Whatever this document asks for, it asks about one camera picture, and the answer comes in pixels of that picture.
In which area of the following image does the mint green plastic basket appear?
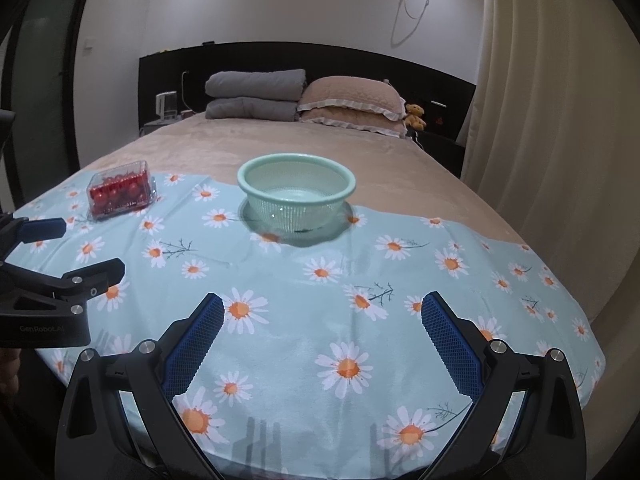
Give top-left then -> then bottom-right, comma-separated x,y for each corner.
237,154 -> 357,234

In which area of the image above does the white bedside appliance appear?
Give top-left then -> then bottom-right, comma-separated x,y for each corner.
155,91 -> 179,121

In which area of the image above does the grey folded quilt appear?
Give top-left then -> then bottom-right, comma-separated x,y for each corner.
205,69 -> 307,104
205,97 -> 301,122

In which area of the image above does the brown teddy bear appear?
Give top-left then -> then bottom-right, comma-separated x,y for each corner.
403,103 -> 427,131

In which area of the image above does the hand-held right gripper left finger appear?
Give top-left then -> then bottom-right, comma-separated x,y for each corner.
55,292 -> 226,480

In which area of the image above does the white wall cable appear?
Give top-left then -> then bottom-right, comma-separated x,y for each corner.
390,0 -> 435,47

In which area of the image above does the tan frilled pillow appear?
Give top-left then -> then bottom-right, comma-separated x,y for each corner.
298,76 -> 406,122
298,107 -> 409,139

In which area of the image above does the black headboard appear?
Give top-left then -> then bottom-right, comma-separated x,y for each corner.
138,41 -> 477,171

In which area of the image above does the blue daisy print cloth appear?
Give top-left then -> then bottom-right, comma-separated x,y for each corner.
0,172 -> 607,467

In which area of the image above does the clear box of cherry tomatoes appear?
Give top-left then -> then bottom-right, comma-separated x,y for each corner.
86,160 -> 158,222

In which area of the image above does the person's left hand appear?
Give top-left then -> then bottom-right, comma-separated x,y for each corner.
0,348 -> 22,397

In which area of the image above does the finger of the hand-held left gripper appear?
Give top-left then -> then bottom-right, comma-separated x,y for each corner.
0,215 -> 68,261
0,258 -> 126,317

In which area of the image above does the black nightstand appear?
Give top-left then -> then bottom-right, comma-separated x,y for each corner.
414,130 -> 469,179

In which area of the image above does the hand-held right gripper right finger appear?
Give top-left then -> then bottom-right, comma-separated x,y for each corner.
420,291 -> 587,480

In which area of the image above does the person's dark clothing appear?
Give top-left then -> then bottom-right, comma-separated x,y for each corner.
0,347 -> 71,480

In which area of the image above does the beige curtain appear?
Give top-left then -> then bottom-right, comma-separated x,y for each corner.
459,0 -> 640,328

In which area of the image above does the tan bed blanket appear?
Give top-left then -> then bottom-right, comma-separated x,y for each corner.
80,110 -> 523,248

